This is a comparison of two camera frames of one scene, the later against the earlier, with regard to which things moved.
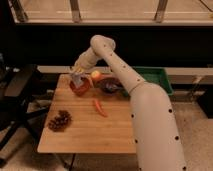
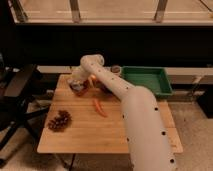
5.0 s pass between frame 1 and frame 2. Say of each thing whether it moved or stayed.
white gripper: moved
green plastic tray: stayed
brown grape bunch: stayed
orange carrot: stayed
